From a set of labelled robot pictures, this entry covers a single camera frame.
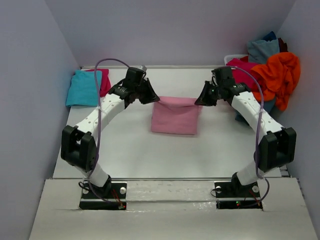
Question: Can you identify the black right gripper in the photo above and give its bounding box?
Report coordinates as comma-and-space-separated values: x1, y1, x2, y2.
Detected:
195, 80, 224, 107

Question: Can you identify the light pink t-shirt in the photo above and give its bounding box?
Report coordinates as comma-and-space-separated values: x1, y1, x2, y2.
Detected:
150, 96, 202, 135

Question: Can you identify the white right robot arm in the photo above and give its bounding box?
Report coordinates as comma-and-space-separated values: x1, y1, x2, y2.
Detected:
195, 66, 297, 198

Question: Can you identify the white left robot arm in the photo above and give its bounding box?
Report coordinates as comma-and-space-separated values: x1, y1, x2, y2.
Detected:
60, 65, 160, 199

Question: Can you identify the crumpled magenta t-shirt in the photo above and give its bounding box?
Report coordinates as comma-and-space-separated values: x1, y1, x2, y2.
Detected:
226, 58, 258, 88

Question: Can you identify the white laundry basket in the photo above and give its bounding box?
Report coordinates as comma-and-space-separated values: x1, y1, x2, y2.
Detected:
223, 54, 248, 65

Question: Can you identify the folded magenta t-shirt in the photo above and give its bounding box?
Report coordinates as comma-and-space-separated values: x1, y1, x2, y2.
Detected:
84, 68, 111, 100

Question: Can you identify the grey-blue t-shirt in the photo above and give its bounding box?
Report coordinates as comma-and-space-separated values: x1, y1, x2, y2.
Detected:
246, 39, 280, 64

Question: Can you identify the folded turquoise t-shirt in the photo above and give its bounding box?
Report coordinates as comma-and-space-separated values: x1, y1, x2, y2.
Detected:
65, 70, 98, 107

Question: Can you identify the crumpled orange t-shirt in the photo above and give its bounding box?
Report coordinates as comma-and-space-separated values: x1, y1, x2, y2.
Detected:
250, 52, 301, 112

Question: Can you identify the dark blue t-shirt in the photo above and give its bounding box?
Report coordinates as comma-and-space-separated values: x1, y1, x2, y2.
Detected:
262, 31, 277, 42

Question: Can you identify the maroon t-shirt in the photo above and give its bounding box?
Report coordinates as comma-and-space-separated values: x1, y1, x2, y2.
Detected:
278, 38, 288, 53

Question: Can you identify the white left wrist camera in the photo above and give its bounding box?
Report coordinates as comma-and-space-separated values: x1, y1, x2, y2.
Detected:
139, 65, 147, 72

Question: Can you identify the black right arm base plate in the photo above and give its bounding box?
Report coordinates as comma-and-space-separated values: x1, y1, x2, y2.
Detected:
210, 181, 263, 210

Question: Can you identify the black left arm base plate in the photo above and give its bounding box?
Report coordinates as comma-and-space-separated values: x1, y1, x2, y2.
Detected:
78, 180, 127, 211

